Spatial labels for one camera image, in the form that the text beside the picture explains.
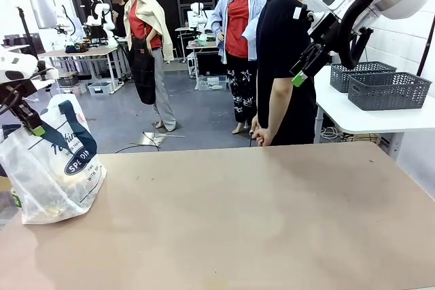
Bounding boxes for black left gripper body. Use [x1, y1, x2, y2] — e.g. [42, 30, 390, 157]
[9, 98, 41, 131]

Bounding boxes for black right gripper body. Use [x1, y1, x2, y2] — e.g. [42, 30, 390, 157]
[305, 14, 342, 67]

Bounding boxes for translucent white shopping bag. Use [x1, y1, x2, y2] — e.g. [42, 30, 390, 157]
[0, 94, 107, 225]

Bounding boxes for dark grey plastic basket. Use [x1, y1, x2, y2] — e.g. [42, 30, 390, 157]
[330, 61, 398, 94]
[347, 71, 432, 111]

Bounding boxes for person's right forearm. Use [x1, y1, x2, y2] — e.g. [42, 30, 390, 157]
[266, 77, 296, 134]

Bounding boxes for green and white paper bag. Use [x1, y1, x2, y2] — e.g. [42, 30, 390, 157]
[10, 189, 23, 209]

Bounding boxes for person's right hand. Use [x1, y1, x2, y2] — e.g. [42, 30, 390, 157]
[254, 128, 275, 147]

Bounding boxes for person in black t-shirt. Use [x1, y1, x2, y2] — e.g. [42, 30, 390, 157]
[254, 0, 329, 147]

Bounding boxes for white side table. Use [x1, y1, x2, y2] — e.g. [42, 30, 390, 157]
[314, 65, 435, 162]

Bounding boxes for grey plastic storage bin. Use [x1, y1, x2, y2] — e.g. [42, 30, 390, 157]
[87, 81, 116, 96]

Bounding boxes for person in red shirt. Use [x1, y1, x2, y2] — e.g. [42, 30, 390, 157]
[210, 0, 270, 135]

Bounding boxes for wooden background work table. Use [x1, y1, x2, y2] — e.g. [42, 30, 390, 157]
[39, 46, 119, 94]

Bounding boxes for black tripod stand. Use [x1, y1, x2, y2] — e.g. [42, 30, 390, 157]
[15, 6, 39, 60]

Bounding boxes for clear plastic storage bin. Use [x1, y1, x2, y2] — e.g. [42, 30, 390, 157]
[196, 75, 228, 92]

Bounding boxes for black equipment box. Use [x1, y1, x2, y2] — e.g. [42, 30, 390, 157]
[196, 51, 228, 77]

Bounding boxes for small background table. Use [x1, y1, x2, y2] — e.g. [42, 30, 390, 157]
[186, 40, 219, 67]

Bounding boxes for grey whiteboard panel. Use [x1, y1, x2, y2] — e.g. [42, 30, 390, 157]
[29, 0, 57, 29]

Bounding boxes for white computer tower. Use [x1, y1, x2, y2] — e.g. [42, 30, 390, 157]
[187, 55, 198, 79]

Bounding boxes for metal plate on floor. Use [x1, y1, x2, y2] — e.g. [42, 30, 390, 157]
[128, 131, 186, 148]

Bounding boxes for background person in black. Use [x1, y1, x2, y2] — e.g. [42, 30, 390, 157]
[110, 0, 127, 38]

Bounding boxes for mannequin with cream jacket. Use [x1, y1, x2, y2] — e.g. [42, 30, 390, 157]
[120, 0, 178, 132]

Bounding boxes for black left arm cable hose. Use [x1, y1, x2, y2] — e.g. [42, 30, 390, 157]
[0, 82, 27, 116]

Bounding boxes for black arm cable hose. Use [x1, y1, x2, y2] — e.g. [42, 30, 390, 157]
[0, 82, 27, 116]
[338, 0, 435, 69]

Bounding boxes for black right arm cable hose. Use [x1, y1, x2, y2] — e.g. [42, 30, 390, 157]
[338, 0, 435, 69]

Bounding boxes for black floor cable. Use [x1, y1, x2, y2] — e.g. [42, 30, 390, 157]
[114, 143, 161, 154]

